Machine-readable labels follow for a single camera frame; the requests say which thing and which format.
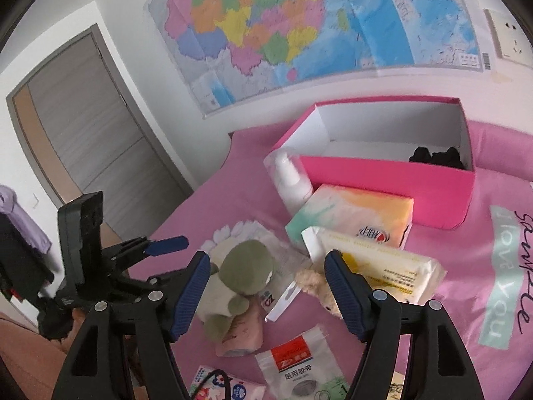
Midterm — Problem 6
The black cable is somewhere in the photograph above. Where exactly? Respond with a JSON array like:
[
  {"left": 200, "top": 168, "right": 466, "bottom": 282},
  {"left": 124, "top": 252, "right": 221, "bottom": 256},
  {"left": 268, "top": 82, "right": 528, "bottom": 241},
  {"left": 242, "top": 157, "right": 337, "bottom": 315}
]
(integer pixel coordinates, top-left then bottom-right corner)
[{"left": 191, "top": 367, "right": 232, "bottom": 400}]

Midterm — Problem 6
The black scrunchie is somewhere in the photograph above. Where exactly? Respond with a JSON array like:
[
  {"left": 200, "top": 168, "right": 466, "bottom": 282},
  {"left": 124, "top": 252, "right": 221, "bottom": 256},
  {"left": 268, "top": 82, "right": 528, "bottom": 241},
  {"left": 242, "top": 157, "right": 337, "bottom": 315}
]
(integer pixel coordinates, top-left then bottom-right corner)
[{"left": 409, "top": 146, "right": 465, "bottom": 170}]

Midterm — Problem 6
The pink floral tissue pack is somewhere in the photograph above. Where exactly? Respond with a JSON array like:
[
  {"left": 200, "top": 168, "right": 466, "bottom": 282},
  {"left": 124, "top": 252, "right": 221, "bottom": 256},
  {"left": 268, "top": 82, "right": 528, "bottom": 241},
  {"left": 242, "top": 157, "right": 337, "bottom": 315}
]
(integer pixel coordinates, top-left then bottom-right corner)
[{"left": 190, "top": 366, "right": 267, "bottom": 400}]

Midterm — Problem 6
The pink cardboard box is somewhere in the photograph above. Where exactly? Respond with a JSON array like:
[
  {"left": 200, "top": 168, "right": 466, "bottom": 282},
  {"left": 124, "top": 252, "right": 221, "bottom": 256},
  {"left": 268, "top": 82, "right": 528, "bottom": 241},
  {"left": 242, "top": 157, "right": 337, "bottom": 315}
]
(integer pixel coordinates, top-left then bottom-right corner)
[{"left": 275, "top": 96, "right": 475, "bottom": 229}]

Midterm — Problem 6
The yellow pocket tissue pack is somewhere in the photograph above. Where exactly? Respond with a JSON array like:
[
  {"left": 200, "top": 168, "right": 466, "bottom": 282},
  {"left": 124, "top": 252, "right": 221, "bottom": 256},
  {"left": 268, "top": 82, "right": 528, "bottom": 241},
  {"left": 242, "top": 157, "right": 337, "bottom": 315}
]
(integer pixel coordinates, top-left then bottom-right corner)
[{"left": 387, "top": 372, "right": 405, "bottom": 400}]

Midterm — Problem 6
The yellow wet wipes pack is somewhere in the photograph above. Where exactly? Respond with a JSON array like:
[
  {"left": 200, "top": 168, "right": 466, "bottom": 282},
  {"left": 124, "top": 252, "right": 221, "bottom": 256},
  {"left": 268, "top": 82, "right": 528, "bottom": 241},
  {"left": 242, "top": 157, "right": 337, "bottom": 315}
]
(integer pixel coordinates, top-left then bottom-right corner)
[{"left": 302, "top": 227, "right": 446, "bottom": 304}]

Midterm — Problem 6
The cotton swab bag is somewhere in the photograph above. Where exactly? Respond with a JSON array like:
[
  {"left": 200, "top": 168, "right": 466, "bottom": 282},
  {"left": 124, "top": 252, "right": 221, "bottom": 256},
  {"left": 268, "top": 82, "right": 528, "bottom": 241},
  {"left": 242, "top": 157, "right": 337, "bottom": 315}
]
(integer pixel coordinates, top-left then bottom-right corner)
[{"left": 200, "top": 219, "right": 314, "bottom": 296}]

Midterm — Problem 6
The grey wooden door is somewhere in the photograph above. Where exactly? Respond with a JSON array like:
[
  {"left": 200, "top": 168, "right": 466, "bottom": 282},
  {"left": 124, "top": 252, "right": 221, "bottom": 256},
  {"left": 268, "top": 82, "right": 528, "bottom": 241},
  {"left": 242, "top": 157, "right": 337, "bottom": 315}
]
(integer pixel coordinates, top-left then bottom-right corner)
[{"left": 6, "top": 25, "right": 193, "bottom": 244}]

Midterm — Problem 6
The green frog plush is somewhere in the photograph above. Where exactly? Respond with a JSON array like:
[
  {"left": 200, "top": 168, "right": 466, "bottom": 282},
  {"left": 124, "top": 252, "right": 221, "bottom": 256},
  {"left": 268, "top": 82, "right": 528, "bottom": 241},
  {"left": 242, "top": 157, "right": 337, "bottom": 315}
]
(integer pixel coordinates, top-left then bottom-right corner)
[{"left": 196, "top": 239, "right": 274, "bottom": 342}]

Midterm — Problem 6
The colourful wall map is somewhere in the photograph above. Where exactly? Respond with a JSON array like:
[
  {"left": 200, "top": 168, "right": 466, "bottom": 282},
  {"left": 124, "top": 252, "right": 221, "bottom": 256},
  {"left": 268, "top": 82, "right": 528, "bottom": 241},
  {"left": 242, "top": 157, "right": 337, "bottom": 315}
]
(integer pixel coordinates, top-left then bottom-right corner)
[{"left": 147, "top": 0, "right": 488, "bottom": 115}]

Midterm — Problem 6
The medical tape bag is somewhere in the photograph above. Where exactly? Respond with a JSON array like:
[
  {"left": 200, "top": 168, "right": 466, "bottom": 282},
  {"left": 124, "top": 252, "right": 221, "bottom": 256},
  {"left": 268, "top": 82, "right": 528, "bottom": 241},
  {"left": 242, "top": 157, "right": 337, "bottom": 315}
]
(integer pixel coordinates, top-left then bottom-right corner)
[{"left": 256, "top": 325, "right": 349, "bottom": 400}]

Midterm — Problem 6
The white pump bottle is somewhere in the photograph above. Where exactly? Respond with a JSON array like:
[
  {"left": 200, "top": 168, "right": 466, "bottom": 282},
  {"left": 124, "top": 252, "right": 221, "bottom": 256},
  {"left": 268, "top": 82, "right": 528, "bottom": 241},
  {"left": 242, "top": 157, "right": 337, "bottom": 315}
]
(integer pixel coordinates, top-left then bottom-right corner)
[{"left": 264, "top": 148, "right": 313, "bottom": 216}]

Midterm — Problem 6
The person's pink sleeve forearm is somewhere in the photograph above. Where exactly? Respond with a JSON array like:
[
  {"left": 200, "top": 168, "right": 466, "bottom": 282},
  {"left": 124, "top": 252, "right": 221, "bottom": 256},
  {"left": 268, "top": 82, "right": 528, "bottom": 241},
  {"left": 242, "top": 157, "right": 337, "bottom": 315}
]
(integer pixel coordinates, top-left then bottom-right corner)
[{"left": 1, "top": 308, "right": 86, "bottom": 399}]

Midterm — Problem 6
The white wall socket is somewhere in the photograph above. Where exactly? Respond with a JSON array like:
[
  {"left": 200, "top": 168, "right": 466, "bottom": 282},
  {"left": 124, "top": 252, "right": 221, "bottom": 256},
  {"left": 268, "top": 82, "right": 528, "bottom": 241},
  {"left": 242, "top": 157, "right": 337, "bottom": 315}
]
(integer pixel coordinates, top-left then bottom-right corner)
[{"left": 484, "top": 9, "right": 533, "bottom": 68}]

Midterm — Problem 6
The beige teddy bear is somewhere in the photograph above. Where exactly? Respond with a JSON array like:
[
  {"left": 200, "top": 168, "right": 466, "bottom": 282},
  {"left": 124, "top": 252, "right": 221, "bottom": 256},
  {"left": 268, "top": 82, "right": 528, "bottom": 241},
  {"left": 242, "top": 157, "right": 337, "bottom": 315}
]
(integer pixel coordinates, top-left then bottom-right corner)
[{"left": 294, "top": 269, "right": 342, "bottom": 319}]

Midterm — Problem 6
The purple hanging cloth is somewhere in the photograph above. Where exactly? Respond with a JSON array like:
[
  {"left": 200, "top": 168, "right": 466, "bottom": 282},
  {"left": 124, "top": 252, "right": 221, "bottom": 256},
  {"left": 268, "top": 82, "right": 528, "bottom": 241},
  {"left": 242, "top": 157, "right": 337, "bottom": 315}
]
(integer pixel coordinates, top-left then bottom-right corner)
[{"left": 0, "top": 185, "right": 52, "bottom": 255}]

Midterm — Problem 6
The pastel tissue pack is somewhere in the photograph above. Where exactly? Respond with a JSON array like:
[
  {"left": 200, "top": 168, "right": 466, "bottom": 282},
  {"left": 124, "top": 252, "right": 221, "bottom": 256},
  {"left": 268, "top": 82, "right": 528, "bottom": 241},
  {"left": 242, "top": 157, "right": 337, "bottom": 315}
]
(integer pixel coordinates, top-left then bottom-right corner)
[{"left": 285, "top": 184, "right": 414, "bottom": 248}]

